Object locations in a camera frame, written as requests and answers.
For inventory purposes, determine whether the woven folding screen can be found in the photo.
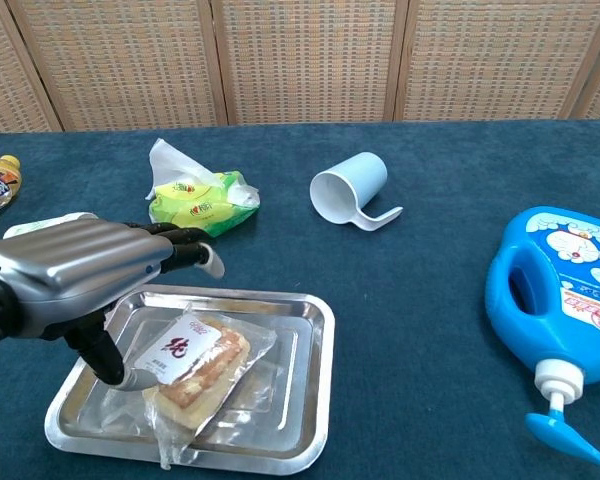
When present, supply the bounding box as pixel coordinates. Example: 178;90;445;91
0;0;600;134

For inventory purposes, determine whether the green yellow tissue pack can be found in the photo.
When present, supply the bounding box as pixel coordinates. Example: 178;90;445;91
145;137;261;239

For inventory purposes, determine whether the stack of white paper cups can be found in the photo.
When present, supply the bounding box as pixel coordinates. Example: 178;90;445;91
2;211;99;239

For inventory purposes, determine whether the blue detergent pump bottle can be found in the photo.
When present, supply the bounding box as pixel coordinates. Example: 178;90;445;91
484;207;600;466

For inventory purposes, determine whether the silver metal tray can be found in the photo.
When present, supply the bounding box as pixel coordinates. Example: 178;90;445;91
44;284;336;476

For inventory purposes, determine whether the light blue plastic mug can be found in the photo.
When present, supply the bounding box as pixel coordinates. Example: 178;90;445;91
309;151;404;233

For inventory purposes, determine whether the dark teal table cloth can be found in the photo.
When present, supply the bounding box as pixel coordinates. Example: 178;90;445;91
0;118;600;480

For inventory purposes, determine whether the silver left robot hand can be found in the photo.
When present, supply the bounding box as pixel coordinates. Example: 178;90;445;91
0;218;226;392

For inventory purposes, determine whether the packaged bread slice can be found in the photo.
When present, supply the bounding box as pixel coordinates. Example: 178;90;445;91
103;304;278;471

